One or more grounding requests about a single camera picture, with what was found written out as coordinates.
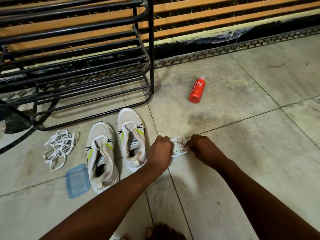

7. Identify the red spray bottle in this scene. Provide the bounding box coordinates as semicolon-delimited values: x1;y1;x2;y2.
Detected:
188;75;206;104

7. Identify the person's left hand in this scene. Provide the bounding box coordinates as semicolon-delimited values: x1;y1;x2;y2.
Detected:
147;135;174;174

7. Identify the orange wooden slatted panel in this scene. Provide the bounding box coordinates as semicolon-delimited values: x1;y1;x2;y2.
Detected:
0;0;320;63

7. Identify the person's left forearm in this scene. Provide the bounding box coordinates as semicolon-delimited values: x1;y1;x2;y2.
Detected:
39;163;167;240

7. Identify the white shoelace in container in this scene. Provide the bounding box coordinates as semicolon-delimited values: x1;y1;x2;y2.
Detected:
173;139;188;154

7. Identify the person's right forearm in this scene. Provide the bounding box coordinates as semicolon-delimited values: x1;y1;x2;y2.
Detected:
214;157;320;240

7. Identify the person's right hand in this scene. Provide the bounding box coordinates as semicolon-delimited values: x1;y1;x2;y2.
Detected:
185;134;229;171

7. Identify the small white plastic container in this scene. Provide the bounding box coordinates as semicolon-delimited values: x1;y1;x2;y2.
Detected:
170;136;189;158

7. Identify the blue plastic container lid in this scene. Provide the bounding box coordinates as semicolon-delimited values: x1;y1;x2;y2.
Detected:
65;164;91;199

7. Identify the black metal shoe rack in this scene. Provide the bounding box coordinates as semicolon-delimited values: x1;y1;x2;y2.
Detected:
0;0;155;132

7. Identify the loose white shoelace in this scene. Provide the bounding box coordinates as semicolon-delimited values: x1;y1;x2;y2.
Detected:
42;129;80;172

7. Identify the white sneaker with green stripes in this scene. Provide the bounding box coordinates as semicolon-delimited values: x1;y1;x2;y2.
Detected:
85;121;120;194
117;107;149;173

